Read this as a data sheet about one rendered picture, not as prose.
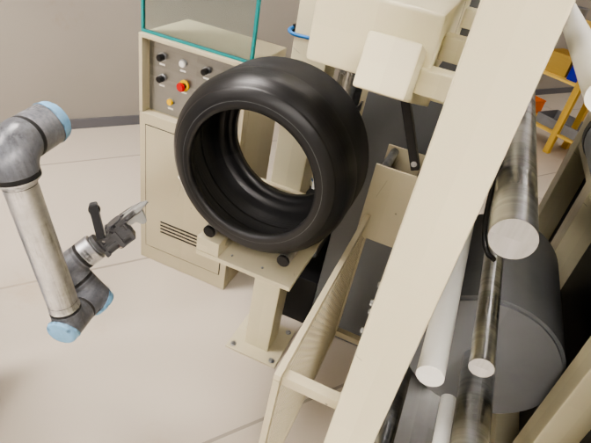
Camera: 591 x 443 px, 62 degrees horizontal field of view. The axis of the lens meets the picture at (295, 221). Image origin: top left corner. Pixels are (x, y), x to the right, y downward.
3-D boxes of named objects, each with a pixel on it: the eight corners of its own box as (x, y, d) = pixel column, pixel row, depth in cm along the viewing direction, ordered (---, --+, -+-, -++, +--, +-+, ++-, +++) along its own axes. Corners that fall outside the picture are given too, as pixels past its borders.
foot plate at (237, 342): (249, 312, 266) (250, 309, 265) (295, 332, 260) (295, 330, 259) (224, 346, 245) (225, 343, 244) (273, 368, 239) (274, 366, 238)
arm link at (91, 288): (85, 324, 161) (57, 297, 156) (103, 301, 170) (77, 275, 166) (104, 315, 157) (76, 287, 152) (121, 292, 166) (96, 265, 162)
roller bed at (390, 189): (368, 209, 200) (389, 143, 183) (404, 222, 196) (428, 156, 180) (355, 234, 184) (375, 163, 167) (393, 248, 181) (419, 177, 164)
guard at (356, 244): (333, 330, 225) (372, 201, 186) (337, 331, 225) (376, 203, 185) (241, 518, 154) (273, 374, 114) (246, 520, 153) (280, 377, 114)
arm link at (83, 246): (76, 239, 161) (73, 249, 152) (88, 230, 161) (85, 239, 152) (95, 258, 164) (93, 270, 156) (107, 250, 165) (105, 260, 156)
